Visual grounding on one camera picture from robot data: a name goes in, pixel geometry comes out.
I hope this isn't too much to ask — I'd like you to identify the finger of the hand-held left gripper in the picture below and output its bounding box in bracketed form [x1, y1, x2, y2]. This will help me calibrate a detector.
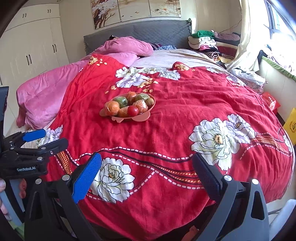
[5, 129, 47, 145]
[4, 138, 69, 160]

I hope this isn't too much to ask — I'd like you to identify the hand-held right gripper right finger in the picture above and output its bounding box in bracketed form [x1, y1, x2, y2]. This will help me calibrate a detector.
[192, 153, 271, 241]

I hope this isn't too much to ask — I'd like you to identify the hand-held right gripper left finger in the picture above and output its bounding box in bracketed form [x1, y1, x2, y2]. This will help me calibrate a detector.
[24, 152, 102, 241]

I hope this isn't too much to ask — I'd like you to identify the pink plastic bowl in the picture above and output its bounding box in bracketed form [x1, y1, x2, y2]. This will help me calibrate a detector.
[99, 92, 156, 123]

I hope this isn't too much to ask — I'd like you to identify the person's left hand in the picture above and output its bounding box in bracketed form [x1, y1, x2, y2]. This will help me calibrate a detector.
[0, 179, 28, 220]

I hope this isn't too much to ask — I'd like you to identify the pink quilt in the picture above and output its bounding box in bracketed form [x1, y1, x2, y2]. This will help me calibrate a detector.
[16, 37, 154, 130]

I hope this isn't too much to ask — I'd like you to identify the person's right foot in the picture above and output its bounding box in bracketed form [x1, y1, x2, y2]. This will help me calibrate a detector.
[185, 226, 199, 241]

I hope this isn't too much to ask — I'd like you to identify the red floral blanket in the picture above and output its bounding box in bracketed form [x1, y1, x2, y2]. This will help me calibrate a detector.
[38, 54, 295, 240]

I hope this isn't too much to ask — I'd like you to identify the red bag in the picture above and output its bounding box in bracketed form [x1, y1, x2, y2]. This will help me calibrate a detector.
[261, 92, 281, 114]

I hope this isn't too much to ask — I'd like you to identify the yellow bag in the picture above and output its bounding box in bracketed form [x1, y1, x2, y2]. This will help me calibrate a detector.
[283, 108, 296, 135]

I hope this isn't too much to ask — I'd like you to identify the white wardrobe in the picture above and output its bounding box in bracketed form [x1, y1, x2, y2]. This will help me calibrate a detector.
[0, 0, 70, 116]

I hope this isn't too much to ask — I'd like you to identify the white crumpled cloth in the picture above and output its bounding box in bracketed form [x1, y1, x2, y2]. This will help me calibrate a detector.
[231, 67, 266, 86]

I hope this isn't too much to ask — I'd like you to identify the beige bed sheet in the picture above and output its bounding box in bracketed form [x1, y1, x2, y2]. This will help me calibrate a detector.
[132, 48, 226, 70]

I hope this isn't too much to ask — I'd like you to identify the green-edged windowsill cushion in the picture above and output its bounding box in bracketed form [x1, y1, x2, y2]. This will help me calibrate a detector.
[260, 56, 296, 81]

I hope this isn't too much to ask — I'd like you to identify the pile of folded clothes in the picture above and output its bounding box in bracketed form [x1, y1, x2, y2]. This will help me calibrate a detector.
[188, 30, 241, 63]

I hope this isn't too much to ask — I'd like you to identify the cream curtain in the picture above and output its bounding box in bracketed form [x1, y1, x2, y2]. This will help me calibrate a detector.
[225, 0, 266, 72]

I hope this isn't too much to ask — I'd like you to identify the grey padded headboard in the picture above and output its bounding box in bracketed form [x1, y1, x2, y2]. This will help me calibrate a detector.
[83, 20, 192, 52]

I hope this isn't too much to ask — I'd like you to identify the window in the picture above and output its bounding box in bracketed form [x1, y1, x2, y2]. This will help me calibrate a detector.
[265, 0, 296, 40]

